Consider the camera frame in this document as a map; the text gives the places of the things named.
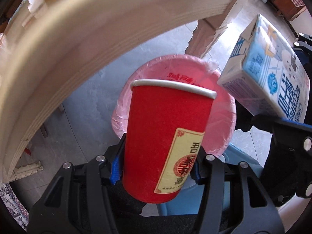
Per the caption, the red paper cup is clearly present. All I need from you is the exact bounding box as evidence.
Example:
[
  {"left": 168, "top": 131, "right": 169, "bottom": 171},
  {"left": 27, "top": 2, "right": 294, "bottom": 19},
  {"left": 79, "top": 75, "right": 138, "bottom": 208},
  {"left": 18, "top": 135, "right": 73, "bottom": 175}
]
[{"left": 122, "top": 79, "right": 217, "bottom": 203}]

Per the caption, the white blue milk carton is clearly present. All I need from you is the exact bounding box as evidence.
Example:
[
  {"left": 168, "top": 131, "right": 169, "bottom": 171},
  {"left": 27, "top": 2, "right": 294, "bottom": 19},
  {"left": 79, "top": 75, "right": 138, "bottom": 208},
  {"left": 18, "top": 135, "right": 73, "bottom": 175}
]
[{"left": 217, "top": 14, "right": 310, "bottom": 123}]

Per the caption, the blue trash bin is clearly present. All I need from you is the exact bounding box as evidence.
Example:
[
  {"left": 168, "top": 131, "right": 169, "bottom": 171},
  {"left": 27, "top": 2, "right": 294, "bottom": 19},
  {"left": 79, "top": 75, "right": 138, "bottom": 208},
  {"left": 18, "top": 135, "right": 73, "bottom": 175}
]
[{"left": 141, "top": 144, "right": 263, "bottom": 217}]

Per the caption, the patterned blue white cloth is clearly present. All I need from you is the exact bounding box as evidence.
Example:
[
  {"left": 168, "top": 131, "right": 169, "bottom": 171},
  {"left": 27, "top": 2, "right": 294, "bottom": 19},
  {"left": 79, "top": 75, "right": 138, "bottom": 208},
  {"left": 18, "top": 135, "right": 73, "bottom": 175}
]
[{"left": 1, "top": 183, "right": 29, "bottom": 231}]

